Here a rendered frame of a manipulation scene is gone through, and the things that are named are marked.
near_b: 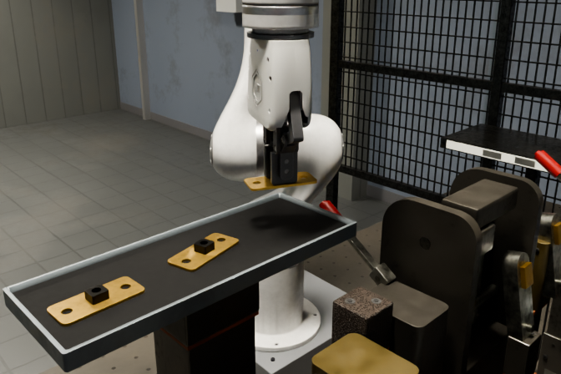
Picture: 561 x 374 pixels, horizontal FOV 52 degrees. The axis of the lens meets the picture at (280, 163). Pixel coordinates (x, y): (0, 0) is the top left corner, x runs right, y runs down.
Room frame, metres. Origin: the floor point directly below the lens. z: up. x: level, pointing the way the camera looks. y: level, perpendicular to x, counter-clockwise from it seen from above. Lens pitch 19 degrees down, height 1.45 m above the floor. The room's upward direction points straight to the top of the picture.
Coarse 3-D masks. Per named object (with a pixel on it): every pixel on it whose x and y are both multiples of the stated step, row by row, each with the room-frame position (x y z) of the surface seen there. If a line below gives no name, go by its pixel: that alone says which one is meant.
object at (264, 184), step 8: (264, 176) 0.66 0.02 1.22; (304, 176) 0.66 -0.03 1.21; (312, 176) 0.66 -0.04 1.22; (248, 184) 0.63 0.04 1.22; (256, 184) 0.63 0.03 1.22; (264, 184) 0.63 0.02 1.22; (272, 184) 0.63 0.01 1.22; (280, 184) 0.63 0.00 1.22; (288, 184) 0.63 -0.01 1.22; (296, 184) 0.63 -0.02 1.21; (304, 184) 0.64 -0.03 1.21
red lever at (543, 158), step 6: (540, 156) 0.97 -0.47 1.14; (546, 156) 0.97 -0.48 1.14; (540, 162) 0.97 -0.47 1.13; (546, 162) 0.96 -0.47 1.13; (552, 162) 0.96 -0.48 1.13; (546, 168) 0.96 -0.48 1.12; (552, 168) 0.95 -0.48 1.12; (558, 168) 0.95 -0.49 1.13; (552, 174) 0.95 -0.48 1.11; (558, 174) 0.95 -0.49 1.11
